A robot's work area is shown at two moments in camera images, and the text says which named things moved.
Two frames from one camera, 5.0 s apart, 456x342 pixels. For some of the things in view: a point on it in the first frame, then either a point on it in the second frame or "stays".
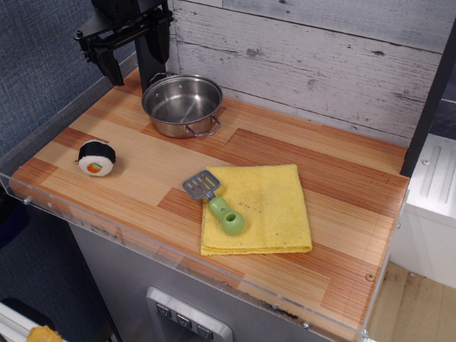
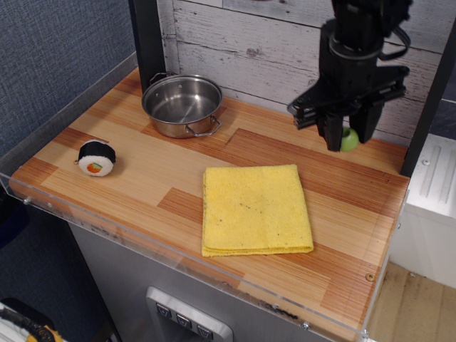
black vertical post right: [432, 105] stays
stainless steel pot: [182, 106] stays
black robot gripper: [117, 20] → [352, 87]
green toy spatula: [204, 184] → [350, 139]
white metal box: [425, 242] stays
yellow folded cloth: [269, 198] stays
